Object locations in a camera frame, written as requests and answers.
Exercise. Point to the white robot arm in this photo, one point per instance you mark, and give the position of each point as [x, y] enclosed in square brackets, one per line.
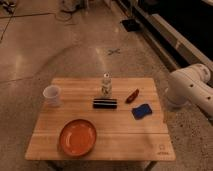
[190, 84]

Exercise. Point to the small glass bottle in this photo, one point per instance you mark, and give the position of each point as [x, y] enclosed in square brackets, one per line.
[106, 86]

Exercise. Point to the black striped rectangular box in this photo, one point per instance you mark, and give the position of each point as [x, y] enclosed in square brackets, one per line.
[105, 103]

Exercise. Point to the red elongated toy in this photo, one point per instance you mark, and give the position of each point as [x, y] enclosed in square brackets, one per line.
[132, 97]

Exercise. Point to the wooden table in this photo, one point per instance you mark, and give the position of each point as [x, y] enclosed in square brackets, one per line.
[119, 135]

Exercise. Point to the white plastic cup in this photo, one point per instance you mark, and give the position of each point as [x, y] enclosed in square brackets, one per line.
[52, 95]

